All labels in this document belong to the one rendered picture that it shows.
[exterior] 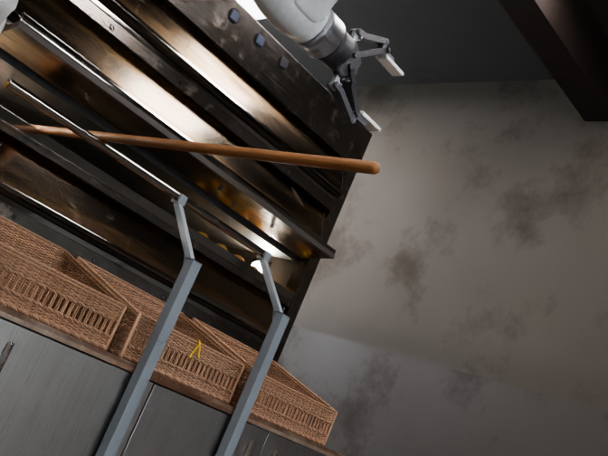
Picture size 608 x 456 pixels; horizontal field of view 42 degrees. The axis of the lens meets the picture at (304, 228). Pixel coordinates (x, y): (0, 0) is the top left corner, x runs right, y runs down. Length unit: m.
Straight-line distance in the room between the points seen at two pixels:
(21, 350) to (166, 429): 0.62
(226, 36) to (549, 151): 2.59
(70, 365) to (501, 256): 3.22
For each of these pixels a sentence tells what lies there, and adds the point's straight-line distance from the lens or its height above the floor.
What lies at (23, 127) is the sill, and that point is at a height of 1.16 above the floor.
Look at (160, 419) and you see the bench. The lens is 2.72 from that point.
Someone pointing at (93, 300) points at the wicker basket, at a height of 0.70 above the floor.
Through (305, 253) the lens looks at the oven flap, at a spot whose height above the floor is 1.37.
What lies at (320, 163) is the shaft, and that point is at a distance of 1.92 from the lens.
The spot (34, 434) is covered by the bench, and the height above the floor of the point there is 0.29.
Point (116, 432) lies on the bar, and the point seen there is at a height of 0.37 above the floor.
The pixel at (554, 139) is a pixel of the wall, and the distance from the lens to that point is 5.35.
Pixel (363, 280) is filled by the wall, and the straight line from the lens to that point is 5.58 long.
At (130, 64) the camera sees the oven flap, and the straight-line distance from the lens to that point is 3.15.
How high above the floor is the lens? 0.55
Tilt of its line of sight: 14 degrees up
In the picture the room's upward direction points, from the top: 23 degrees clockwise
